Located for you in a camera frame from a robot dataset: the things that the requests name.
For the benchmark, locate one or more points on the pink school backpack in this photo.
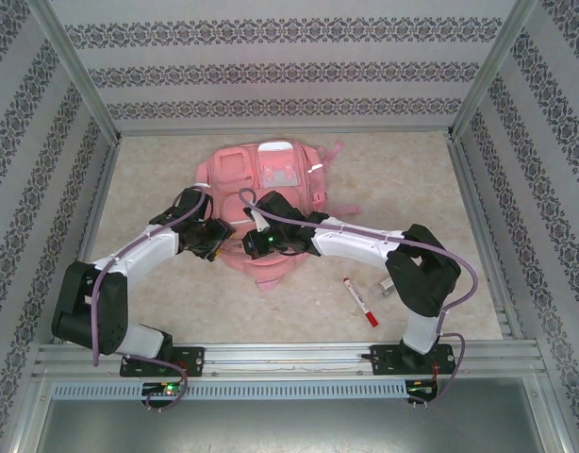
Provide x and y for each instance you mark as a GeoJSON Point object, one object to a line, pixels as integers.
{"type": "Point", "coordinates": [233, 170]}

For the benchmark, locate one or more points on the aluminium mounting rail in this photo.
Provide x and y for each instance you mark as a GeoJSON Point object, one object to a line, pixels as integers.
{"type": "Point", "coordinates": [289, 354]}

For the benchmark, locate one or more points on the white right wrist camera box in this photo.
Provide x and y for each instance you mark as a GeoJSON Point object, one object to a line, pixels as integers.
{"type": "Point", "coordinates": [260, 222]}

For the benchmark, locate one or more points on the white marker with red cap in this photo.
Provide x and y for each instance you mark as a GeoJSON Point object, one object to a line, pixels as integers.
{"type": "Point", "coordinates": [360, 302]}

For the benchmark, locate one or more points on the aluminium frame post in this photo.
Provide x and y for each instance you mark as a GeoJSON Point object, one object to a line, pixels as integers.
{"type": "Point", "coordinates": [72, 66]}
{"type": "Point", "coordinates": [492, 66]}

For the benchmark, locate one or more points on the aluminium rear rail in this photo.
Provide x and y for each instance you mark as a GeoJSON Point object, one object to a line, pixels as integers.
{"type": "Point", "coordinates": [285, 131]}

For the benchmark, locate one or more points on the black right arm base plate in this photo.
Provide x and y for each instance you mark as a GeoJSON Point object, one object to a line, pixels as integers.
{"type": "Point", "coordinates": [381, 361]}

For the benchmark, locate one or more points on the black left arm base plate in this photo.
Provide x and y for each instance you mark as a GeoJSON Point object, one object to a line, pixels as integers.
{"type": "Point", "coordinates": [195, 361]}

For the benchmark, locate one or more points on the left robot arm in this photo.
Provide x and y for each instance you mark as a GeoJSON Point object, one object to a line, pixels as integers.
{"type": "Point", "coordinates": [143, 250]}

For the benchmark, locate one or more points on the aluminium side rail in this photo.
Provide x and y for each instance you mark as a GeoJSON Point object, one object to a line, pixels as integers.
{"type": "Point", "coordinates": [94, 212]}
{"type": "Point", "coordinates": [483, 212]}

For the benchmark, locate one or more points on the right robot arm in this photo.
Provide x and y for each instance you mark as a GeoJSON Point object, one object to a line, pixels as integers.
{"type": "Point", "coordinates": [355, 240]}

